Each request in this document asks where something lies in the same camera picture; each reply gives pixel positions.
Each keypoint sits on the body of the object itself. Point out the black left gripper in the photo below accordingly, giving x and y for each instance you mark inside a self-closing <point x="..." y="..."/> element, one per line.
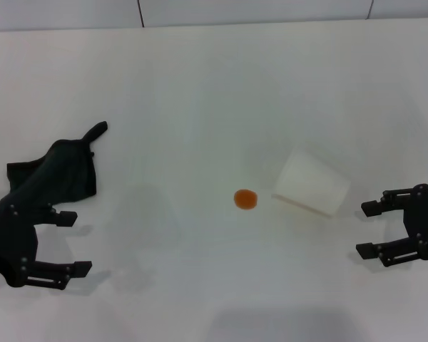
<point x="7" y="242"/>

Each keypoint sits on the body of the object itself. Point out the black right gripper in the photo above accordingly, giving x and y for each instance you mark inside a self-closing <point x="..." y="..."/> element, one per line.
<point x="426" y="228"/>

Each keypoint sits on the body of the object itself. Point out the dark blue rag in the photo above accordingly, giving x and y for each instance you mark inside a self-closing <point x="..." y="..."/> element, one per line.
<point x="62" y="171"/>

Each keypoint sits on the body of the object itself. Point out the white paper cup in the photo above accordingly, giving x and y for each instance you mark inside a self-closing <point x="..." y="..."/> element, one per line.
<point x="312" y="181"/>

